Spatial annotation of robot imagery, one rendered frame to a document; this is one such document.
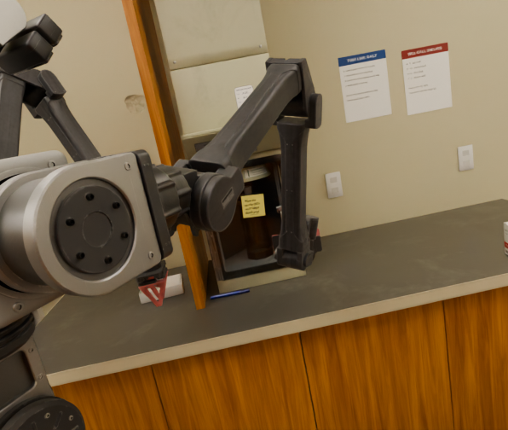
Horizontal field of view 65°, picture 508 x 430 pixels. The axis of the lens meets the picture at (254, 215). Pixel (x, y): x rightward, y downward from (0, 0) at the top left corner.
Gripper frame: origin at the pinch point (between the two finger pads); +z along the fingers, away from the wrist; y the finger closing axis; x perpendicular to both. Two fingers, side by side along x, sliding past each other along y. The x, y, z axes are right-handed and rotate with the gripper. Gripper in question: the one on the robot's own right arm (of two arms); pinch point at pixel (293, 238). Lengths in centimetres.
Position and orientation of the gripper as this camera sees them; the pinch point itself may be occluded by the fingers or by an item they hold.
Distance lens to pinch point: 125.1
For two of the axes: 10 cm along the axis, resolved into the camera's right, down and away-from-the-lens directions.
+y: -9.9, 1.6, -0.2
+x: 1.5, 9.8, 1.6
